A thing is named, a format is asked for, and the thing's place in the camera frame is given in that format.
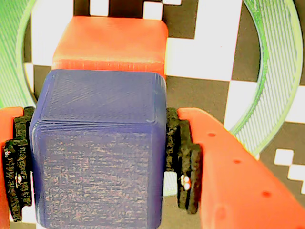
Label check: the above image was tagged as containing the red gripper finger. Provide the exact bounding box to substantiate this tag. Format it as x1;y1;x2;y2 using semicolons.
165;107;305;229
0;106;35;229

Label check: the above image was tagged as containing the blue cube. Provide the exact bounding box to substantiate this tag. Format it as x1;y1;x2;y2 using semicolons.
29;68;167;229

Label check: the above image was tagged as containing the red cube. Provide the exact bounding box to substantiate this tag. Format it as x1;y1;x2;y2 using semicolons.
51;15;169;81

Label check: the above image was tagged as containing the black white marker checkerboard mat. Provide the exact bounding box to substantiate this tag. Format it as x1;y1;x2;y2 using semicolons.
0;0;305;229

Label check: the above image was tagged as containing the green ring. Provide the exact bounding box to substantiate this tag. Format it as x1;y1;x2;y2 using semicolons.
0;0;304;156

